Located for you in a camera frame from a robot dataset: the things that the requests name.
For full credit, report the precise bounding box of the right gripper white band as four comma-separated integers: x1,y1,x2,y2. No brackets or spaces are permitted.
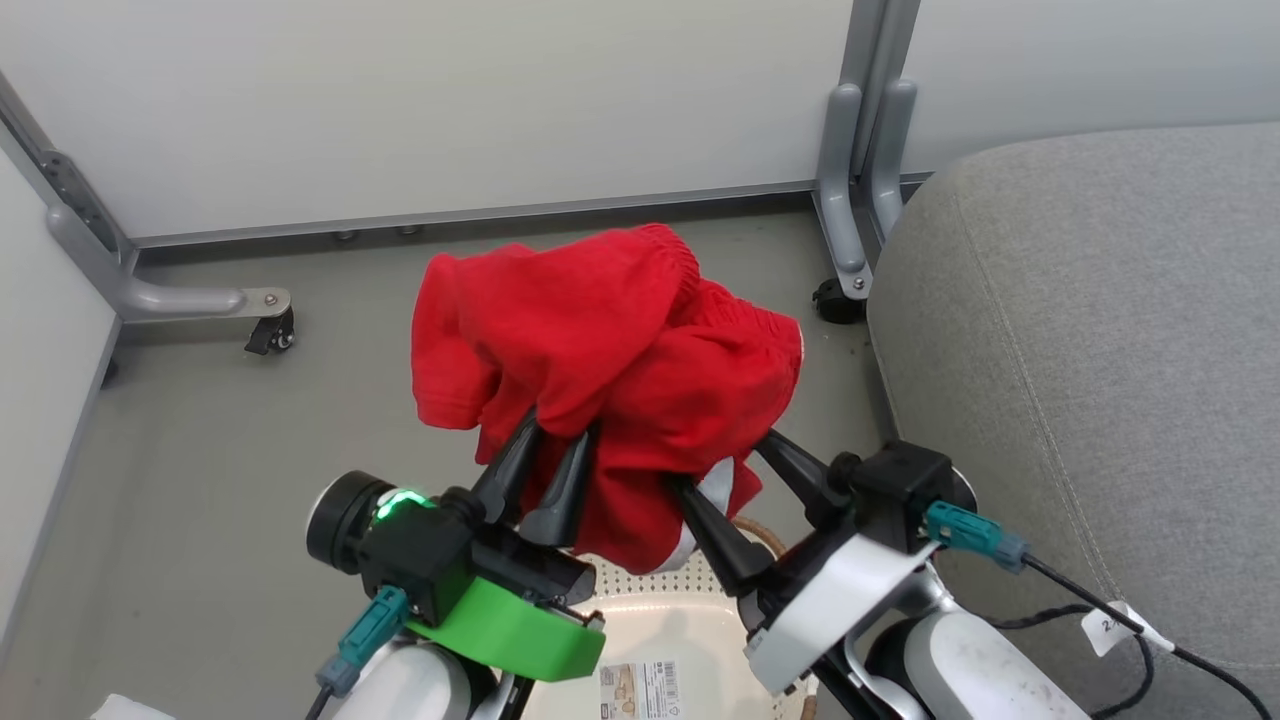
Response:
668,430,941,697

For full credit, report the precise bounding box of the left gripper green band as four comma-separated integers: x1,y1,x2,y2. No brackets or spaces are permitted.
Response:
405,406,608,684

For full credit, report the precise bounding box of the red clothing item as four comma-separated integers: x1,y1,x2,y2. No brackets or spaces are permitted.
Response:
410,223,805,576

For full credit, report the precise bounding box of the white plastic laundry basket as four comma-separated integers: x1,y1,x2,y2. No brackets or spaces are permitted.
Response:
520,515,823,720

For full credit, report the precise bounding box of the round black caster wheel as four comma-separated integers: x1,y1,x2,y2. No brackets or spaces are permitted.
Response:
812,278,869,326

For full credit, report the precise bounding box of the printed barcode label sticker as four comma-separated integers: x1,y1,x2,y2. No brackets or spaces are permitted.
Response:
598,660,683,720

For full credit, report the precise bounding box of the grey fabric sofa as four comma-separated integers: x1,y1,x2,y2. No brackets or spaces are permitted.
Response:
866,122,1280,720

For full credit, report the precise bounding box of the grey angled partition leg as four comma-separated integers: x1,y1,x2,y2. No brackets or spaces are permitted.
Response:
0,72,293,323

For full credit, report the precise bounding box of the small white object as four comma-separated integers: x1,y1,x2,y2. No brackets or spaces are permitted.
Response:
90,693,177,720

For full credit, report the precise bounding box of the right cable with teal plug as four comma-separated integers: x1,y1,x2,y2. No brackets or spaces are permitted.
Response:
922,500,1273,720

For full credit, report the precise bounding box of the cable with teal plug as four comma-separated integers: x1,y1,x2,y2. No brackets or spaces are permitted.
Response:
922,500,1273,720
305,585,412,720

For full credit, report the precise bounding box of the left cable with teal plug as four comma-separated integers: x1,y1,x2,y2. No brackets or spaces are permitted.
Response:
305,585,412,720

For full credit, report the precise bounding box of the grey partition base rail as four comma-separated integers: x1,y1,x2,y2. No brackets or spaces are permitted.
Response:
128,172,933,251

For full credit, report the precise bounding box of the thin twisted black cable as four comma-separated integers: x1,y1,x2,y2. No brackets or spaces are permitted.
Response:
988,603,1156,720

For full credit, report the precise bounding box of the black caster with silver bracket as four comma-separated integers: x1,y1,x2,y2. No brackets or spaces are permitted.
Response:
238,288,297,357

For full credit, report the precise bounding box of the grey upright partition post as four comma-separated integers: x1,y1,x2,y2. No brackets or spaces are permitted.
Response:
812,0,923,301

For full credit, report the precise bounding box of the white cable label tag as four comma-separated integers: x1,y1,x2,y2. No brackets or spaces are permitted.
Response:
1080,600,1174,658

